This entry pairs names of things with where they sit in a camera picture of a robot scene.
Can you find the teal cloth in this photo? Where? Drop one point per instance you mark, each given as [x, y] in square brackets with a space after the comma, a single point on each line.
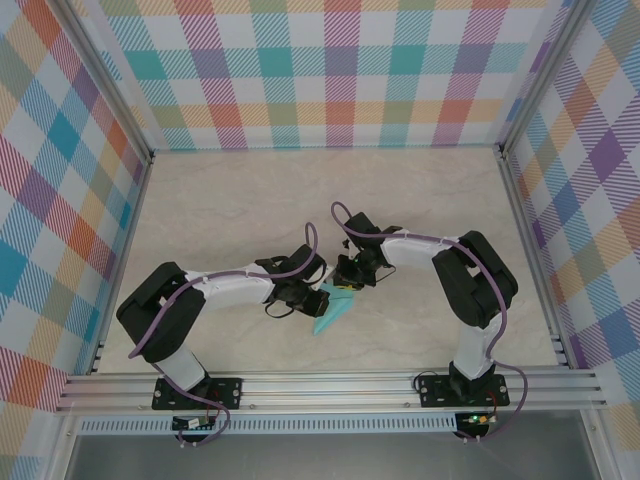
[332, 315]

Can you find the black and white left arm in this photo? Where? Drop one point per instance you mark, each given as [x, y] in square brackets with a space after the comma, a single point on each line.
[170, 320]

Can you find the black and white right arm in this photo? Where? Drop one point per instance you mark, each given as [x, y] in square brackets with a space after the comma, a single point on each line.
[475, 290]

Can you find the small circuit board green light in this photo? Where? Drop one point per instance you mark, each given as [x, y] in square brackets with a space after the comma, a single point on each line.
[477, 419]

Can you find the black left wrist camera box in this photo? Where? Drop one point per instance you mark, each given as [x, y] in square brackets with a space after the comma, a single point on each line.
[305, 262]

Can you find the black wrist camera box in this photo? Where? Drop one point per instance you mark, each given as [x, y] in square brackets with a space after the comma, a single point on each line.
[305, 262]
[364, 230]

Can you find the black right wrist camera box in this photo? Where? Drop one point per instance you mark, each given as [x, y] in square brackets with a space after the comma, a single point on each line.
[364, 230]

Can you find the long aluminium mounting rail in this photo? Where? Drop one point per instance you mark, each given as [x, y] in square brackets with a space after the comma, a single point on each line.
[325, 392]

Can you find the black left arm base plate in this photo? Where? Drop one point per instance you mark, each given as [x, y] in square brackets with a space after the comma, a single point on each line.
[227, 392]

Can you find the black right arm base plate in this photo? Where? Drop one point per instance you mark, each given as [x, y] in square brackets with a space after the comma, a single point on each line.
[435, 392]

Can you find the aluminium table side rail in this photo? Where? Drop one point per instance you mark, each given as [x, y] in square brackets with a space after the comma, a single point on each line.
[120, 265]
[535, 265]

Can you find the aluminium frame post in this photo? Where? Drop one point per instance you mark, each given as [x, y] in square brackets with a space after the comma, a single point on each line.
[107, 80]
[542, 80]

